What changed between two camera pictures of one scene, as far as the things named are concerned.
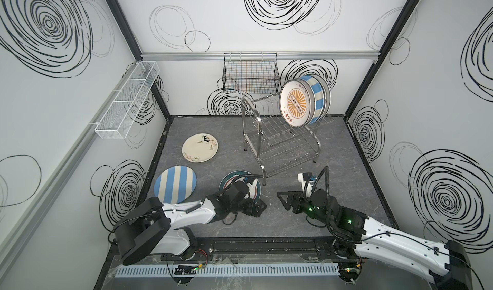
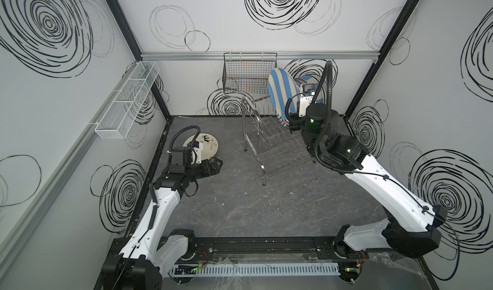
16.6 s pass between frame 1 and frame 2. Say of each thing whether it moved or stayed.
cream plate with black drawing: stayed
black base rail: stayed
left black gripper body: moved
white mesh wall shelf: stayed
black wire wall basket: stayed
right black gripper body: moved
